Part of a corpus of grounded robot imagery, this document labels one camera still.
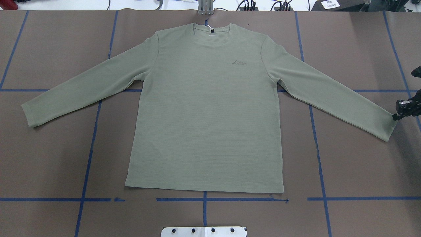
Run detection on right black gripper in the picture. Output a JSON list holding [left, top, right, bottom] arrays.
[[392, 95, 421, 120]]

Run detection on olive green long-sleeve shirt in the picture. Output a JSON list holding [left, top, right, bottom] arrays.
[[21, 23, 397, 193]]

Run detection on black box with white label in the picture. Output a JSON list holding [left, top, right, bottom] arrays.
[[310, 0, 366, 12]]

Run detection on red cylindrical bottle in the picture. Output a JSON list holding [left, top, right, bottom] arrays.
[[0, 0, 18, 10]]

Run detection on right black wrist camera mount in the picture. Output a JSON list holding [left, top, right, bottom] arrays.
[[411, 66, 421, 78]]

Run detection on aluminium frame post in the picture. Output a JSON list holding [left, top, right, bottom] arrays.
[[197, 0, 214, 15]]

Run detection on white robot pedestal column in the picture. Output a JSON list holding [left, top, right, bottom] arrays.
[[161, 226, 248, 237]]

